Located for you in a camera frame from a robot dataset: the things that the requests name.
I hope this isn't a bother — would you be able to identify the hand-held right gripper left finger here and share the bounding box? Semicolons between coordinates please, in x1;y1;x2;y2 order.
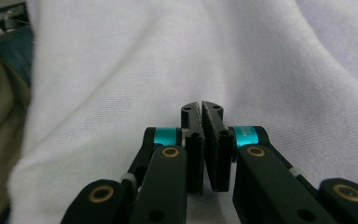
125;101;205;224

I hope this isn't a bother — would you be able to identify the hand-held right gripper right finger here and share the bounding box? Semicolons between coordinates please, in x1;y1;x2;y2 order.
200;100;338;224

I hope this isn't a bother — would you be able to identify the lilac printed towel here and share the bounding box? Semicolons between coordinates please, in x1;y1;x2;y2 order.
7;0;358;224

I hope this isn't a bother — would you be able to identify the shiny metal bar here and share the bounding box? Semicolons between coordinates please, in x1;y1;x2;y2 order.
0;3;31;40

